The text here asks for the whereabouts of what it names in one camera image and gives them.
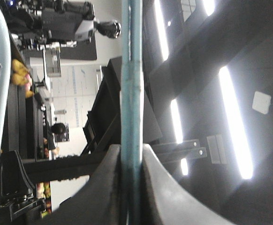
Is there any wood panel produce stand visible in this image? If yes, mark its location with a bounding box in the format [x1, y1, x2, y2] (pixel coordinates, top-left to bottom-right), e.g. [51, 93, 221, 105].
[81, 57, 163, 155]

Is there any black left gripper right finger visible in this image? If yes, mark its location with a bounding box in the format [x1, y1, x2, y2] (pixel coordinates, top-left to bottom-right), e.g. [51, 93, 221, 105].
[141, 144, 232, 225]

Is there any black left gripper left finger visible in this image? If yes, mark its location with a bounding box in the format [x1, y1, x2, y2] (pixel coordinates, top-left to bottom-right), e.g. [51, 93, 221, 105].
[38, 144, 121, 225]

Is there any light blue plastic basket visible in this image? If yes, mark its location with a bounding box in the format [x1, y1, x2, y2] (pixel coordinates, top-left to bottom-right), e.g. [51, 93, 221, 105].
[0, 0, 144, 225]

